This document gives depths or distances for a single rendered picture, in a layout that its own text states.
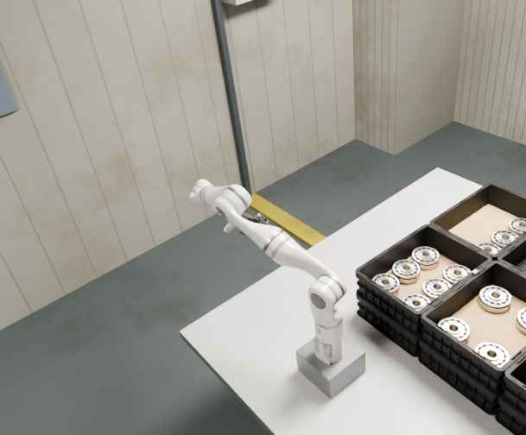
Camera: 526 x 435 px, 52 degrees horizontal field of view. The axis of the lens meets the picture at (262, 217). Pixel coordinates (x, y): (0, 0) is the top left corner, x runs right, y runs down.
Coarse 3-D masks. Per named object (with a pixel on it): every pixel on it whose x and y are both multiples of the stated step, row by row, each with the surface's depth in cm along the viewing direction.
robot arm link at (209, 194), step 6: (210, 186) 193; (216, 186) 192; (222, 186) 186; (228, 186) 181; (234, 186) 175; (240, 186) 175; (204, 192) 193; (210, 192) 189; (216, 192) 187; (222, 192) 185; (234, 192) 173; (240, 192) 174; (246, 192) 174; (204, 198) 192; (210, 198) 189; (216, 198) 188; (240, 198) 173; (246, 198) 174; (210, 204) 191; (246, 204) 175
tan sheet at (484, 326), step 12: (516, 300) 187; (456, 312) 186; (468, 312) 185; (480, 312) 185; (492, 312) 184; (504, 312) 183; (516, 312) 183; (468, 324) 181; (480, 324) 181; (492, 324) 180; (504, 324) 180; (480, 336) 177; (492, 336) 176; (504, 336) 176; (516, 336) 175; (504, 348) 172; (516, 348) 171
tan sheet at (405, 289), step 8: (440, 256) 209; (440, 264) 206; (448, 264) 205; (424, 272) 204; (432, 272) 203; (440, 272) 203; (424, 280) 200; (400, 288) 198; (408, 288) 198; (416, 288) 197; (400, 296) 195
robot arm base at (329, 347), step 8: (320, 328) 170; (328, 328) 169; (336, 328) 169; (320, 336) 172; (328, 336) 171; (336, 336) 171; (320, 344) 175; (328, 344) 173; (336, 344) 174; (344, 344) 179; (320, 352) 177; (328, 352) 174; (336, 352) 176; (344, 352) 180; (328, 360) 176; (336, 360) 178
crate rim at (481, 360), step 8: (488, 264) 189; (504, 264) 188; (480, 272) 187; (512, 272) 185; (472, 280) 184; (456, 288) 181; (448, 296) 179; (440, 304) 177; (424, 312) 175; (424, 320) 172; (432, 328) 171; (440, 328) 169; (440, 336) 169; (448, 336) 166; (456, 344) 164; (464, 344) 163; (464, 352) 163; (472, 352) 160; (480, 360) 158; (488, 360) 157; (512, 360) 156; (488, 368) 157; (496, 368) 155; (504, 368) 155
